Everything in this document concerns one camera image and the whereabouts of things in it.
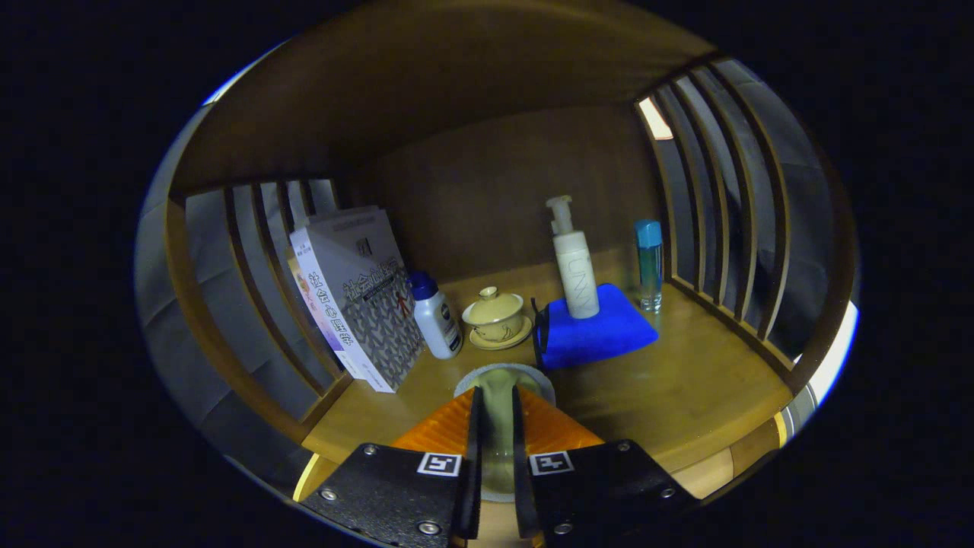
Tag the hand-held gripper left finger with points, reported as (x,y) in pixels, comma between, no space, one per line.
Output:
(380,487)

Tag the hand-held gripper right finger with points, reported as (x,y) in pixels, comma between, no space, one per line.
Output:
(601,487)

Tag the green ornament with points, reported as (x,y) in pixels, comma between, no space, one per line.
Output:
(498,411)

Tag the wooden countertop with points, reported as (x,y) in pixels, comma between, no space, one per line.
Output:
(685,380)

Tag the brown wooden cabinet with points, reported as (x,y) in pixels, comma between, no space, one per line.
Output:
(456,91)

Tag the blue folded cloth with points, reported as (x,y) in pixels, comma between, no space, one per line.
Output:
(601,339)

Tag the white patterned book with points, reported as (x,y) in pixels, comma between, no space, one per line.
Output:
(373,320)

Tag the white bottle with blue cap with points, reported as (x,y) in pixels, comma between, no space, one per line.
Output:
(437,323)

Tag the yellow lidded teacup with saucer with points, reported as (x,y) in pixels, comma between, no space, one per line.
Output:
(494,316)

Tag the purple book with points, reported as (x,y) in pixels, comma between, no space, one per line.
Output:
(308,293)

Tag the white pump bottle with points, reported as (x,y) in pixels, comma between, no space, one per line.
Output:
(576,274)

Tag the clear blue bottle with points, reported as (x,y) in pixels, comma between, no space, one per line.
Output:
(649,266)

